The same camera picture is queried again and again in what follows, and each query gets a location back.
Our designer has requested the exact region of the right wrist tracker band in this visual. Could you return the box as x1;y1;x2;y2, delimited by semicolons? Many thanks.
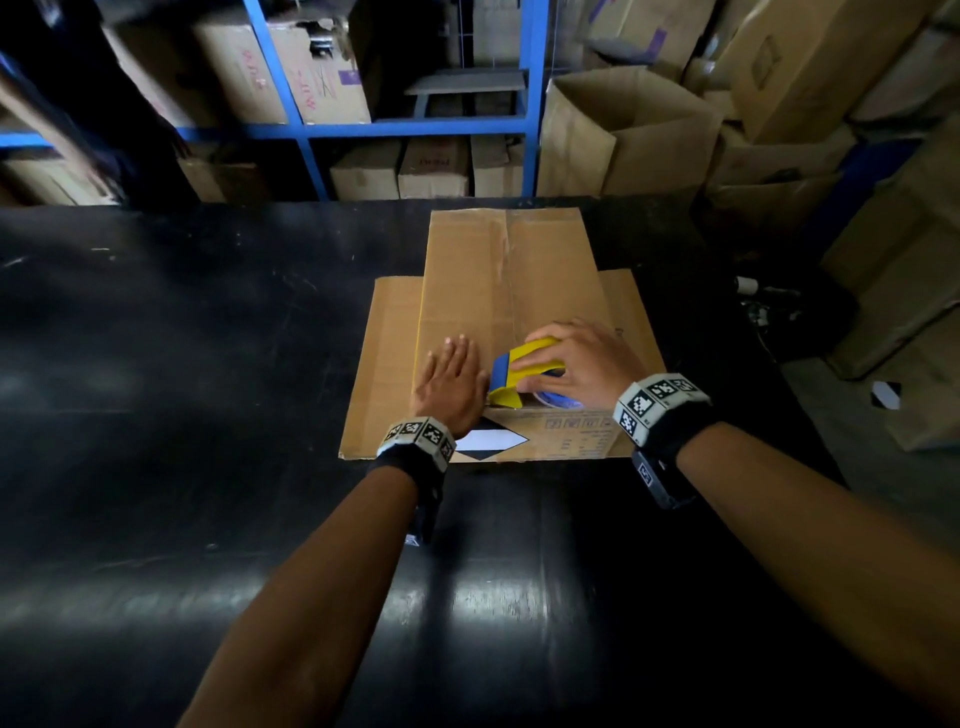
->
612;372;722;512

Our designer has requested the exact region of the grey metal shelf board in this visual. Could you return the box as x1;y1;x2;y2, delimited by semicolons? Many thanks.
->
404;68;528;119

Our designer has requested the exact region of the blue metal shelf rack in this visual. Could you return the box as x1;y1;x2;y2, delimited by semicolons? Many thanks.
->
0;0;553;202

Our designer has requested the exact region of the wrist tracker band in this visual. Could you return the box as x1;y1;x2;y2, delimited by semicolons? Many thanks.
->
366;417;458;548
612;372;722;512

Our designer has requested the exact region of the person's left hand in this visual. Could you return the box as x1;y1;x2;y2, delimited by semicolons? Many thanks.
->
411;335;490;441

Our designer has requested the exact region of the crumpled low cardboard box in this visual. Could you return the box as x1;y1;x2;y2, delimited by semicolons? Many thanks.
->
705;123;858;190

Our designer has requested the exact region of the small plain cardboard box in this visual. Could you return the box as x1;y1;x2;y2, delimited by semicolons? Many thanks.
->
330;140;405;202

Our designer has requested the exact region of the low dim cardboard box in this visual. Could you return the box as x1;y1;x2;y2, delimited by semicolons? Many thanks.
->
0;152;119;208

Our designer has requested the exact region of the brown cardboard box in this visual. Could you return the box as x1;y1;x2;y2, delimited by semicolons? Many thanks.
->
537;66;724;198
338;207;669;464

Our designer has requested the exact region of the dark blue plastic object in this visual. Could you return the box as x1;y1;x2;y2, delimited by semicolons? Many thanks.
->
799;138;925;260

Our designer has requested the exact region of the cardboard box with purple tape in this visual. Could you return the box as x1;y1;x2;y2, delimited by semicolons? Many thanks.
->
583;0;719;82

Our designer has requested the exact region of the left wrist tracker band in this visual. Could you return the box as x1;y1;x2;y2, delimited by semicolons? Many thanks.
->
366;417;458;548

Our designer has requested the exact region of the small printed cardboard box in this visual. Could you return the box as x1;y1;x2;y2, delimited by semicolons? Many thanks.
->
397;135;472;200

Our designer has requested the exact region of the large tilted cardboard box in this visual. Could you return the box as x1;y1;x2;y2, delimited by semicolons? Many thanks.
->
730;0;942;145

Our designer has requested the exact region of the yellow blue tape dispenser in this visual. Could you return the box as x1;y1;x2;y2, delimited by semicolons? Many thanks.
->
487;336;585;411

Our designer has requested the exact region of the taped cardboard box with scribbles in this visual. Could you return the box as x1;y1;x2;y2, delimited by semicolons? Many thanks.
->
267;18;373;126

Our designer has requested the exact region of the person's right hand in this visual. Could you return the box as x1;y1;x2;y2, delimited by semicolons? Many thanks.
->
510;318;648;412

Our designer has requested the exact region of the tall stacked cardboard box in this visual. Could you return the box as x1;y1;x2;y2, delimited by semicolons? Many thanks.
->
820;112;960;381

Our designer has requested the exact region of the cardboard box with red marks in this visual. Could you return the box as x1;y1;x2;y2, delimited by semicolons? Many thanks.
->
192;15;290;126

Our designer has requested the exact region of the narrow cardboard box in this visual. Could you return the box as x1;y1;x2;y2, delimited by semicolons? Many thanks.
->
470;135;526;198

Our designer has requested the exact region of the open brown cardboard box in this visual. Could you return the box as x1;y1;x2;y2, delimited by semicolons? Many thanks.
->
537;66;724;198

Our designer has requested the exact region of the person's left forearm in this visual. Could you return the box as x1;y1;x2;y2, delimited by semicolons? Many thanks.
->
177;465;421;728

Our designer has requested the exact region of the person's right forearm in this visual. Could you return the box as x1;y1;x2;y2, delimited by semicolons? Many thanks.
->
675;421;960;723

